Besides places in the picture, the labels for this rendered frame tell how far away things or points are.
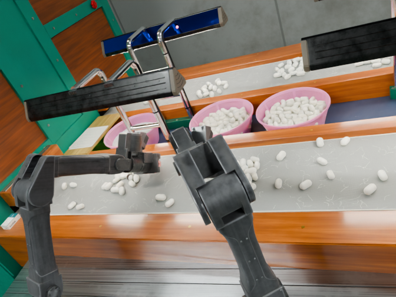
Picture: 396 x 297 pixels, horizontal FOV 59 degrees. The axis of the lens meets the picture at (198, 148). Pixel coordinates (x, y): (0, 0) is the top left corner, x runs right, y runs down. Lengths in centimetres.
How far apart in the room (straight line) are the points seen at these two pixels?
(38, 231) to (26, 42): 97
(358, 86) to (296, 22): 135
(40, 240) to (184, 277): 38
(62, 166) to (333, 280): 71
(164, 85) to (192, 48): 187
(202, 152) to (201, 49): 229
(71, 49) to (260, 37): 143
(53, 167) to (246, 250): 53
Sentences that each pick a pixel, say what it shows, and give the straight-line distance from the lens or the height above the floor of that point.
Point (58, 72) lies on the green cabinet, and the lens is 177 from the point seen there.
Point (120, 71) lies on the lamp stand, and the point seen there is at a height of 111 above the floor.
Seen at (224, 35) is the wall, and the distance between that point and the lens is 277.
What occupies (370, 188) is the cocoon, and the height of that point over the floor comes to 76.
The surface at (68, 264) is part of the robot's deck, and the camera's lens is 127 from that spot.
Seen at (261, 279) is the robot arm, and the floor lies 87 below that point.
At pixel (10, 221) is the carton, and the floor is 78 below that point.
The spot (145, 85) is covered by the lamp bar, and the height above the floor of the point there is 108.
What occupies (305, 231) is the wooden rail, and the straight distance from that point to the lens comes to 87.
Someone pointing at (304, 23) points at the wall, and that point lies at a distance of 271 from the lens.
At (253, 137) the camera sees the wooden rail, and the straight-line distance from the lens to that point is 121.
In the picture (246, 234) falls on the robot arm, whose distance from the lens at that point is 60.
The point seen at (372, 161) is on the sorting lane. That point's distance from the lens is 106.
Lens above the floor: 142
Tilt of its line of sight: 32 degrees down
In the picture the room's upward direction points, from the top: 23 degrees counter-clockwise
